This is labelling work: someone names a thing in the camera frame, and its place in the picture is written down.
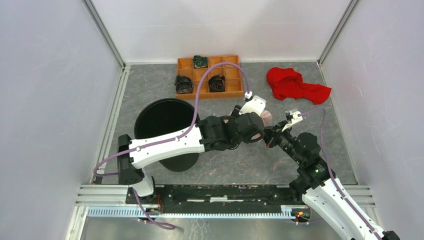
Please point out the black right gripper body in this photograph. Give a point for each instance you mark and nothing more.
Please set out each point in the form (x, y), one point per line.
(282, 139)

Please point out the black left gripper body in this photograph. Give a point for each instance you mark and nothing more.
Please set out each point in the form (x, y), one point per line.
(235, 114)

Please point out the pink plastic trash bag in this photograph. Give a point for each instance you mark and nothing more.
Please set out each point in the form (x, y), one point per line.
(266, 117)

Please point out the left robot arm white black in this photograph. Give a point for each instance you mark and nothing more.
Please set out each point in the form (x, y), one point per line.
(210, 134)

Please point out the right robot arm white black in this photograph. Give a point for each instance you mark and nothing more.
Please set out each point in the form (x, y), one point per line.
(318, 186)

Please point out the black plastic trash bin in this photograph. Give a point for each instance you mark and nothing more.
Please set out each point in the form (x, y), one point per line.
(166, 116)

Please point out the orange wooden compartment tray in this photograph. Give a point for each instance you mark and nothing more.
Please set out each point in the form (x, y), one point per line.
(233, 77)

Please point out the red cloth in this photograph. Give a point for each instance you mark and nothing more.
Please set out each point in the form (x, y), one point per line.
(288, 83)

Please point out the rolled black belt orange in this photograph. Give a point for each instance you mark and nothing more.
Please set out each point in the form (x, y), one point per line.
(217, 84)

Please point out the rolled dark belt left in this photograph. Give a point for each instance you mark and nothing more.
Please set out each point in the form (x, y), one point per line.
(183, 85)

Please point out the rolled dark belt green yellow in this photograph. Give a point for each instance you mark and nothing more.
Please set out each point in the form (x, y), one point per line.
(200, 62)

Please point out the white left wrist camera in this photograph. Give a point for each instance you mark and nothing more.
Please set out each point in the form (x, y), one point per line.
(254, 104)

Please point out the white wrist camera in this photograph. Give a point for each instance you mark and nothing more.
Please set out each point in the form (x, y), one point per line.
(254, 104)
(293, 117)

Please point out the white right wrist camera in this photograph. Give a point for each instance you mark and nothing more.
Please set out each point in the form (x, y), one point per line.
(293, 117)

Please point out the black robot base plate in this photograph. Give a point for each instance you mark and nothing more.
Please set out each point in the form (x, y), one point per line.
(220, 199)

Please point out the slotted white cable duct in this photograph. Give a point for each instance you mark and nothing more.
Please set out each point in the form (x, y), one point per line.
(135, 212)

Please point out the aluminium frame post right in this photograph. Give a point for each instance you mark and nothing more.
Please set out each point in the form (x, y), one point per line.
(348, 12)

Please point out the aluminium frame post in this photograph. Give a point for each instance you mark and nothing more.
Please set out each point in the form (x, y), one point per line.
(94, 14)
(348, 12)

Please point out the aluminium frame post left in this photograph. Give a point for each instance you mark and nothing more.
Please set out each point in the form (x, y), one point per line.
(94, 14)

